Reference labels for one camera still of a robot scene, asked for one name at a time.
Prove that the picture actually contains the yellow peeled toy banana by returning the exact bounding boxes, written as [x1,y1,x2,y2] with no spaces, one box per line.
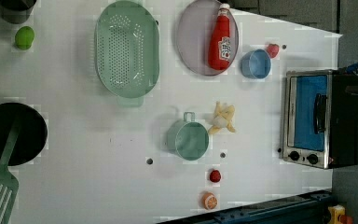
[208,102,236,135]

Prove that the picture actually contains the silver black toaster oven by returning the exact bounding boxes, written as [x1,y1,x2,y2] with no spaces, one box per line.
[282,70,358,169]

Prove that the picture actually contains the red toy strawberry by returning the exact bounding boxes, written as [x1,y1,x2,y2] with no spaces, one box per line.
[266,44,280,59]

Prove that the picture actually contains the blue cup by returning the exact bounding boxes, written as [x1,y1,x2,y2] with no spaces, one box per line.
[241,49,271,79]

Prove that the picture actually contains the yellow orange toy object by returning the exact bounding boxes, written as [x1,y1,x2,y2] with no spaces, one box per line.
[328,204,353,224]

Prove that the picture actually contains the red ketchup bottle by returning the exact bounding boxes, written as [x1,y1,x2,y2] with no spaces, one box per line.
[208,4,231,70]

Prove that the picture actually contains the grey round plate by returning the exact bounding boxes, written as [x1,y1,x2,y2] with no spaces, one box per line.
[176,0,239,76]

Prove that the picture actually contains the small red toy tomato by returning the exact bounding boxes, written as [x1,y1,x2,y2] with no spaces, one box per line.
[209,170,221,183]

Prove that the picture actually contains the orange slice toy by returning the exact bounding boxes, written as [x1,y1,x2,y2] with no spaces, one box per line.
[201,192,218,210]

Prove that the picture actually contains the green oval colander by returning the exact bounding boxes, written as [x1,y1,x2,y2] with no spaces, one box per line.
[94,0,159,107]

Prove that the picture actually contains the green toy lime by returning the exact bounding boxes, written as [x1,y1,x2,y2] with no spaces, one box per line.
[15,26,35,50]

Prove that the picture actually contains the black round pan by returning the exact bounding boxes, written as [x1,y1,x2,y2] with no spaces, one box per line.
[0,103,48,166]

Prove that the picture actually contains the green slotted spatula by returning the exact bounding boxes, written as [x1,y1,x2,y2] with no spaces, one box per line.
[0,120,21,224]

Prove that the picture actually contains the blue metal frame rail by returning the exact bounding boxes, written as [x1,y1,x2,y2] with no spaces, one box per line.
[159,190,337,224]

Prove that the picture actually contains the green mug with handle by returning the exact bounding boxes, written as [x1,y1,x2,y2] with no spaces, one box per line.
[167,112,210,161]

